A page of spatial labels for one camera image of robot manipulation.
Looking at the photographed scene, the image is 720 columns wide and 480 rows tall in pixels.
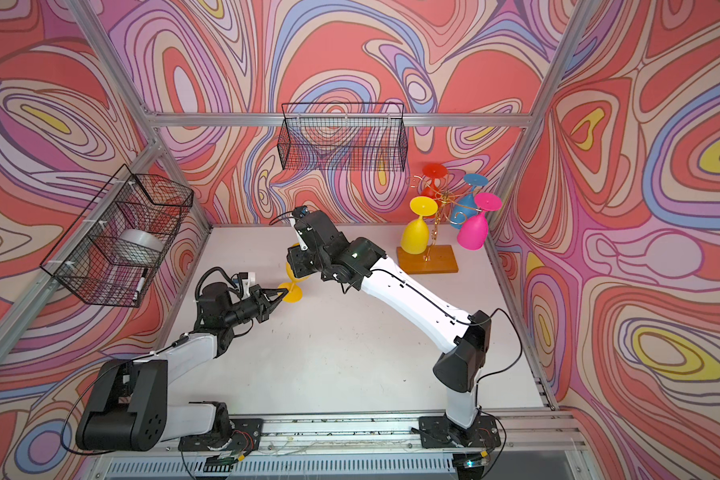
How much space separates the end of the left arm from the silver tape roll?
0.23 m

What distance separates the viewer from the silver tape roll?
0.71 meters

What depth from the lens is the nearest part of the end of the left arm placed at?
2.48 ft
